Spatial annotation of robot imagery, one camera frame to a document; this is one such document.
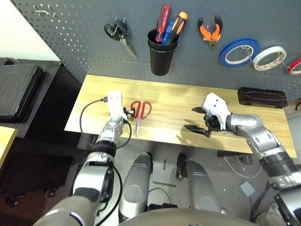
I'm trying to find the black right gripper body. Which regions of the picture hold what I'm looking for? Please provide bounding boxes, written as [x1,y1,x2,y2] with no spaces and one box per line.
[204,113,226,132]

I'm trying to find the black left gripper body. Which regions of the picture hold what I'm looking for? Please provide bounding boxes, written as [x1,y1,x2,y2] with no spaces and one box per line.
[123,107,136,122]

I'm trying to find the red handled scissors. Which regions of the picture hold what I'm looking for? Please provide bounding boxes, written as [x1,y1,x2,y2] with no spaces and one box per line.
[130,100,152,137]

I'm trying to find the orange black pliers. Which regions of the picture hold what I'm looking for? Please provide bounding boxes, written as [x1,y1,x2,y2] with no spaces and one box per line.
[197,15,223,50]

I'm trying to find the red handled screwdriver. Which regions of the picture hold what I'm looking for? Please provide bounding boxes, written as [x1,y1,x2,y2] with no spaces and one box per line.
[154,4,172,43]

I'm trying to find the red tape roll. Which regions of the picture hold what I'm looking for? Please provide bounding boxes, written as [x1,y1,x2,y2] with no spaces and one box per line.
[288,57,301,75]

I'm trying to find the dark grey metal pegboard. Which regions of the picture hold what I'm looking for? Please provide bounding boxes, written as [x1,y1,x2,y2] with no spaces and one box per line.
[10,0,301,102]

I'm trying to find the flat black tool case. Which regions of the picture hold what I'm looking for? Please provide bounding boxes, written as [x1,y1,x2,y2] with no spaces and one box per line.
[237,87,288,109]

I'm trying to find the silver robot right leg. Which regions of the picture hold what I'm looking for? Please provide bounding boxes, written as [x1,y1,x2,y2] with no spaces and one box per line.
[176,153,222,212]

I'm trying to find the silver robot leg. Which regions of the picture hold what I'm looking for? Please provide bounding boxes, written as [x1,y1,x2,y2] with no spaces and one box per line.
[176,153,222,212]
[119,152,153,221]

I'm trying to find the blue tape roll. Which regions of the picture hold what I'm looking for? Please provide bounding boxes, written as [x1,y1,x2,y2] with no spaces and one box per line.
[218,38,261,68]

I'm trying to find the black plastic cup holder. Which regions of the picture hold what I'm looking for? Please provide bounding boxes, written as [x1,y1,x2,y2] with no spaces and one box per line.
[147,28,179,76]

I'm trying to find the silver robot left leg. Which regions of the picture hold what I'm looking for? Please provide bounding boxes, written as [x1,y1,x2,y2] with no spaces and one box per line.
[119,152,153,221]

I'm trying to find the grey foot pedal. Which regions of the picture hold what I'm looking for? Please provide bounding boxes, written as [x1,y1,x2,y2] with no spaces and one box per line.
[240,181,256,196]

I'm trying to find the metal tape hook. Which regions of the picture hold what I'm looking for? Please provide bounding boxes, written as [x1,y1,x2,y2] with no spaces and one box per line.
[239,46,253,63]

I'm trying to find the grey robot torso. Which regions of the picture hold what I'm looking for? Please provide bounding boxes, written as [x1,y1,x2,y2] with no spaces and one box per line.
[117,208,254,226]

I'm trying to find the orange black screwdriver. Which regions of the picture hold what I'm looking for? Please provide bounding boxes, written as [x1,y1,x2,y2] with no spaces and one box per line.
[166,11,189,45]

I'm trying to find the white tape roll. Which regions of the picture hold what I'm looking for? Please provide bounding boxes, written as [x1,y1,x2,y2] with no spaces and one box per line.
[253,46,287,71]

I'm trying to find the black rolling cart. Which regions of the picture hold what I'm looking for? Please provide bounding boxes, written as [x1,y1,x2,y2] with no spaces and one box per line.
[0,57,83,208]

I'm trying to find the person's trouser leg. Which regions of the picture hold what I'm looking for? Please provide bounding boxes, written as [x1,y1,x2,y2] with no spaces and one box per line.
[255,202,292,226]

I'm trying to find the large black ribbed case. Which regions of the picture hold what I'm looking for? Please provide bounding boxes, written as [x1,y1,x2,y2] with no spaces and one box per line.
[0,63,44,123]

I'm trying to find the light wooden board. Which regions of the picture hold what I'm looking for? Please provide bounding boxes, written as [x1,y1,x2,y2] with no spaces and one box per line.
[0,126,18,166]

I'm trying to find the double prong metal hook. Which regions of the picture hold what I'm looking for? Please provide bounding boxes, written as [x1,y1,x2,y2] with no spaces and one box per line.
[33,3,56,17]

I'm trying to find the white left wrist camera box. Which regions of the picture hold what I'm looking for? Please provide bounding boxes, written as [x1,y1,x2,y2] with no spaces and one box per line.
[107,91,129,120]

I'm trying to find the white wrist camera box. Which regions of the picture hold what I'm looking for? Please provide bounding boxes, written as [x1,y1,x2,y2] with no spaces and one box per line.
[202,92,232,123]
[107,91,129,120]

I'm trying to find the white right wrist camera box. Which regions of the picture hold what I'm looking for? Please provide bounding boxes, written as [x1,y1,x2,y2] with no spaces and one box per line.
[202,92,232,123]

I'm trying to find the white floor cables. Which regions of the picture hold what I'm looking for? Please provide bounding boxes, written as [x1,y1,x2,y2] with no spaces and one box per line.
[223,156,263,178]

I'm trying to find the black floor cable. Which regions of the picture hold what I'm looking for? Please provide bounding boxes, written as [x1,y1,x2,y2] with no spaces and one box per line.
[148,187,173,207]

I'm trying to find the black handled scissors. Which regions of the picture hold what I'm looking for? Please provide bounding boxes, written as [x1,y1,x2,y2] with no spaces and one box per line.
[103,20,137,59]

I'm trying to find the blue handled screwdriver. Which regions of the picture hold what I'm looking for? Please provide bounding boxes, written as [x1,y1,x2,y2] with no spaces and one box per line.
[161,20,175,45]

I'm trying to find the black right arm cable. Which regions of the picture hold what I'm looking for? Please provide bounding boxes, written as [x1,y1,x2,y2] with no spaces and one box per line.
[249,181,273,222]

